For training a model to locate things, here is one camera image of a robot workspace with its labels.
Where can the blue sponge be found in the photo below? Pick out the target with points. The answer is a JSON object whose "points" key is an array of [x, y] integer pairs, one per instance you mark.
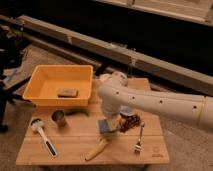
{"points": [[104, 127]]}

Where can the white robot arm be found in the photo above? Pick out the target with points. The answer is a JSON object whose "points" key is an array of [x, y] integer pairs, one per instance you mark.
{"points": [[194, 110]]}

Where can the white paper cup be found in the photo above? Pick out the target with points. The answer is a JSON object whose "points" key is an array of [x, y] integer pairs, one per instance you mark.
{"points": [[104, 77]]}

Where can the brown sponge in bin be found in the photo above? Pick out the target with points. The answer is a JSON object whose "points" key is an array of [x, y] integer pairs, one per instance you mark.
{"points": [[66, 92]]}

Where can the green cup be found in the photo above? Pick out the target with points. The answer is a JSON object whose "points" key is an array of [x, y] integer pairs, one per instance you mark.
{"points": [[110, 135]]}

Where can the small metal cup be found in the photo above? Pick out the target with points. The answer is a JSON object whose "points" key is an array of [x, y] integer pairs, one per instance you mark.
{"points": [[58, 117]]}

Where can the long wooden beam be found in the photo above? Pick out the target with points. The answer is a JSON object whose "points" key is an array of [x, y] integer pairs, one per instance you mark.
{"points": [[147, 63]]}

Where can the dark red grapes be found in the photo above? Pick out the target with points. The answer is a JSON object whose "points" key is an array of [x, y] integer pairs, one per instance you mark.
{"points": [[129, 122]]}

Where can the green cucumber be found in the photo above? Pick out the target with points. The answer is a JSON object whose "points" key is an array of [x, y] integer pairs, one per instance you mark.
{"points": [[76, 111]]}

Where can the yellow plastic bin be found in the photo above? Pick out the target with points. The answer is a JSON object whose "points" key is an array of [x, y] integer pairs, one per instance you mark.
{"points": [[47, 80]]}

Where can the yellow banana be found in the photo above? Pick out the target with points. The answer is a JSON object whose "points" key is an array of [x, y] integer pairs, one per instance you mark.
{"points": [[97, 149]]}

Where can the metal fork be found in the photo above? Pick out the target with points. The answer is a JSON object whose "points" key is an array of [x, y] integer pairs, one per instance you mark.
{"points": [[138, 144]]}

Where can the white dish brush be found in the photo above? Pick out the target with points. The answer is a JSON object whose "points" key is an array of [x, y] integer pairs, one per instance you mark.
{"points": [[37, 126]]}

